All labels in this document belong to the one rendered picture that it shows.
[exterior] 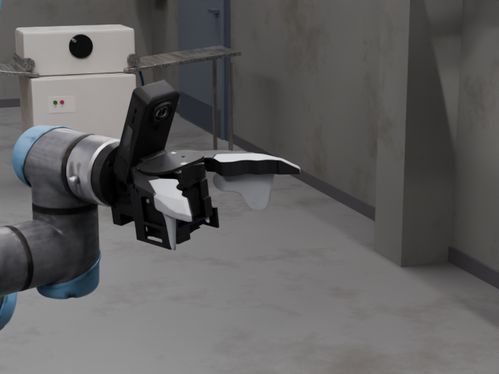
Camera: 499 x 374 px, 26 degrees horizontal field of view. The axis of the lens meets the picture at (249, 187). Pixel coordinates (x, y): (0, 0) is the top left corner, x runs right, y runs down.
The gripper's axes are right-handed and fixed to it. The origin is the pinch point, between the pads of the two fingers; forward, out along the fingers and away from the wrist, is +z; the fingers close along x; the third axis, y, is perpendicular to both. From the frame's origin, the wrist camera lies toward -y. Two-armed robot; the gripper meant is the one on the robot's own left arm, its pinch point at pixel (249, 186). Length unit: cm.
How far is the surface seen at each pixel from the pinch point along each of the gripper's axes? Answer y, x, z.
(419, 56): 88, -359, -238
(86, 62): 113, -353, -500
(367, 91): 129, -418, -319
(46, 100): 131, -320, -504
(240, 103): 183, -508, -518
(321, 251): 193, -332, -288
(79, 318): 172, -180, -299
